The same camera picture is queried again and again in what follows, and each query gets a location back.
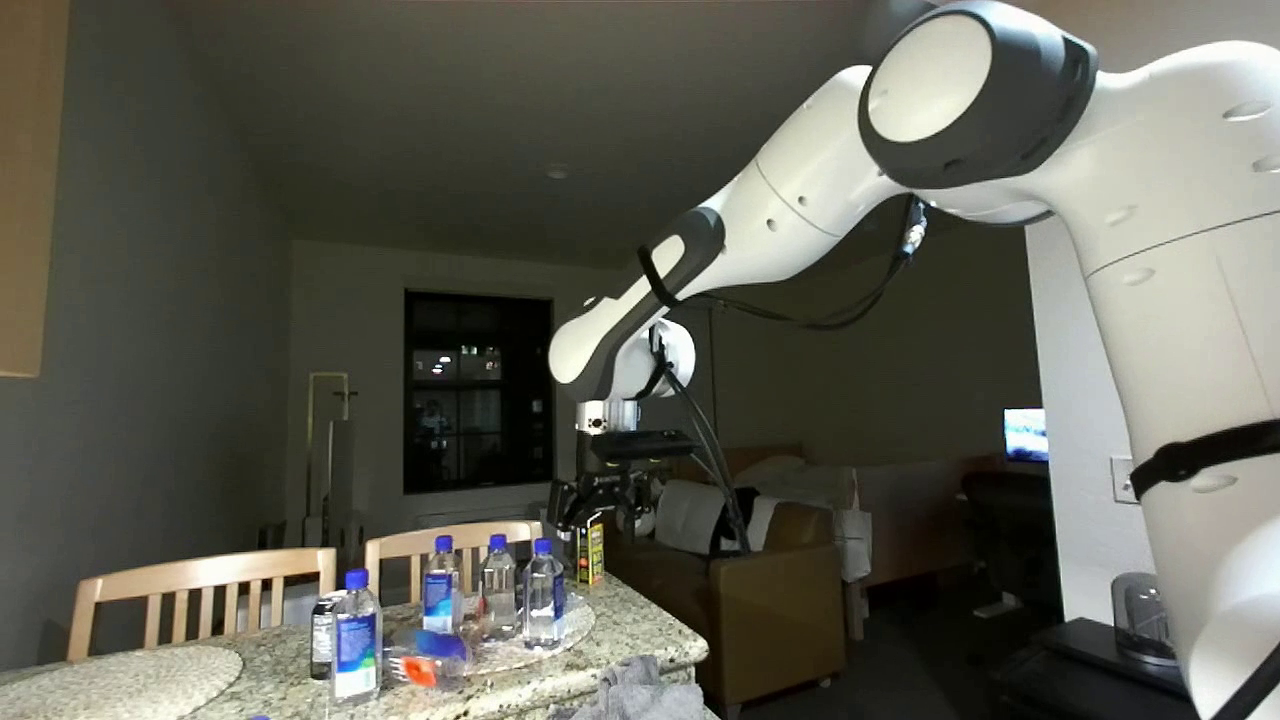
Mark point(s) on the small glass jar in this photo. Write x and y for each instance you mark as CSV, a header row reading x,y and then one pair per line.
x,y
321,641

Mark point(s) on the black side table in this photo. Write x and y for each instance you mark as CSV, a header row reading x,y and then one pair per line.
x,y
1082,673

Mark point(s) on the white cushion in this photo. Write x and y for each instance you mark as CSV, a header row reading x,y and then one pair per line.
x,y
695,518

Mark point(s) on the small grey device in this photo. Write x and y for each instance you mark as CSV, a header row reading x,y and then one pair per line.
x,y
1143,608

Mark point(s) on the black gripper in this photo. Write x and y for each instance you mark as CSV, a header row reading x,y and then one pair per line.
x,y
626,467

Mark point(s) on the white wall outlet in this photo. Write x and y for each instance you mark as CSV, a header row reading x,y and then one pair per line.
x,y
1123,481

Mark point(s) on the light wooden chair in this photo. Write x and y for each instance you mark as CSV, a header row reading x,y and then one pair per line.
x,y
201,585
454,545

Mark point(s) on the grey towel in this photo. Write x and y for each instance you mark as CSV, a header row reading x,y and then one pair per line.
x,y
642,693

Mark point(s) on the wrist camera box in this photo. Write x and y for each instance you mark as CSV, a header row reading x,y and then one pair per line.
x,y
604,413

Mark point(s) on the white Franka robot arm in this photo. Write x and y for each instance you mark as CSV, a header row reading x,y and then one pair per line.
x,y
1175,332

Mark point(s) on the blue label water bottle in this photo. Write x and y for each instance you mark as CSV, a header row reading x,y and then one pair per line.
x,y
497,585
441,594
353,647
543,594

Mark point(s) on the brown sofa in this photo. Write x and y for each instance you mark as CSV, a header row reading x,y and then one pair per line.
x,y
744,614

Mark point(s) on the yellow carton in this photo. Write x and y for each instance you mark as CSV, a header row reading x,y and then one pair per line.
x,y
588,556

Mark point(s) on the red snack package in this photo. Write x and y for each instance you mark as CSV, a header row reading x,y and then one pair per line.
x,y
419,670

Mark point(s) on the clear plastic wrapper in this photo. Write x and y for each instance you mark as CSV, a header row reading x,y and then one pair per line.
x,y
456,666

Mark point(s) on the wooden wall cabinets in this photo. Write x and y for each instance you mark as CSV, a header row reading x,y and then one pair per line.
x,y
28,187

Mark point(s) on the lit television screen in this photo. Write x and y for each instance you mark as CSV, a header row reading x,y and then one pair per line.
x,y
1027,435

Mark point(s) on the black television screen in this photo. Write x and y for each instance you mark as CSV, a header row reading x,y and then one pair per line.
x,y
479,395

